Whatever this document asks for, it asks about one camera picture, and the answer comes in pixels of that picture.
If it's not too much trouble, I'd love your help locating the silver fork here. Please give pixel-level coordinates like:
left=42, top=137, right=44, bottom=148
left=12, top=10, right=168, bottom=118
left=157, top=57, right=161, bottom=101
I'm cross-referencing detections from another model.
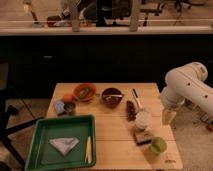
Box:
left=102, top=95, right=123, bottom=98

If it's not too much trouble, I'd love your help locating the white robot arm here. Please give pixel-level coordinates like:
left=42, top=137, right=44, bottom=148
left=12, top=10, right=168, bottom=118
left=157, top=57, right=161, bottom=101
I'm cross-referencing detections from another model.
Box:
left=160, top=62, right=213, bottom=125

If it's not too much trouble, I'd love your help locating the white cup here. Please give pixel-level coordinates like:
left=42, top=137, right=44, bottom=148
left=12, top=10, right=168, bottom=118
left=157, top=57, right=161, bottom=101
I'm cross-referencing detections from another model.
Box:
left=135, top=111, right=152, bottom=130

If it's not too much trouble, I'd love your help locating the green cup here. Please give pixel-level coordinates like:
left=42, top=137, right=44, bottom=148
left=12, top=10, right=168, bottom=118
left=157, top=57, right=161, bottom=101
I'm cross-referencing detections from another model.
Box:
left=150, top=137, right=167, bottom=155

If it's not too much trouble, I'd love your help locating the dark brown bowl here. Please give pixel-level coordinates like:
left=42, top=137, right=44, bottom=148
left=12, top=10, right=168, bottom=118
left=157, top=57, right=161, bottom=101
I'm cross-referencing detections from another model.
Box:
left=101, top=88, right=124, bottom=108

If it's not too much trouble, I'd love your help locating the orange bowl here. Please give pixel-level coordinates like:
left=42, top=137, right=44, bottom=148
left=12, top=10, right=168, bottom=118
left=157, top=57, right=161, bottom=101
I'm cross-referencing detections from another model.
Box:
left=73, top=83, right=96, bottom=102

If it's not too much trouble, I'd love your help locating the green item in orange bowl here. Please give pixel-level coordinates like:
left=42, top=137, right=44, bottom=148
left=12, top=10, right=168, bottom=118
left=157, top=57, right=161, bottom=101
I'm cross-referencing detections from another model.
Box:
left=78, top=88, right=90, bottom=99

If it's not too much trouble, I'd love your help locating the small metal cup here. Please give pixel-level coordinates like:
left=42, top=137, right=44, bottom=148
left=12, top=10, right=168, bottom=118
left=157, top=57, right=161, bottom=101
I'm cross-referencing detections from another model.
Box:
left=64, top=103, right=76, bottom=115

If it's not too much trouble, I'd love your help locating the orange fruit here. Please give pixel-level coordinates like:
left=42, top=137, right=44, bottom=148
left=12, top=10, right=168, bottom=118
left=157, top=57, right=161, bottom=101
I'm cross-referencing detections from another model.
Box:
left=62, top=93, right=73, bottom=103

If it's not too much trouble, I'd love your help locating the folded grey cloth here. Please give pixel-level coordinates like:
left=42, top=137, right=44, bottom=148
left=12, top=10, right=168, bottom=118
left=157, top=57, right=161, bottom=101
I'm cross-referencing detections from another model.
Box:
left=49, top=137, right=79, bottom=156

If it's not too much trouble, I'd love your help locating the blue sponge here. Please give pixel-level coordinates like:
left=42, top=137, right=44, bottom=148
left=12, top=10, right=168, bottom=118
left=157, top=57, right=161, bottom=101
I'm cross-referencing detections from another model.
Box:
left=53, top=100, right=65, bottom=115

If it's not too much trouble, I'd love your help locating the green plastic tray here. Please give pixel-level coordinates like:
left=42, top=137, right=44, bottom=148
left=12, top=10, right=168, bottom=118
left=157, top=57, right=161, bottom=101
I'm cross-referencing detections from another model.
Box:
left=25, top=115, right=96, bottom=171

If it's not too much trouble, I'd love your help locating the black chair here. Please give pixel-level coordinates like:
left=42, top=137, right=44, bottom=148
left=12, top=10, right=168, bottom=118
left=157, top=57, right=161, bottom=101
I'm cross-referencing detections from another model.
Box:
left=0, top=63, right=44, bottom=168

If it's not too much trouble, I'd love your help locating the black handled knife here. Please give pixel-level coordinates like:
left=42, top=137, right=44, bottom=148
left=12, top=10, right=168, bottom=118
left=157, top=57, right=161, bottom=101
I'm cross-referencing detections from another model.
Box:
left=132, top=88, right=143, bottom=110

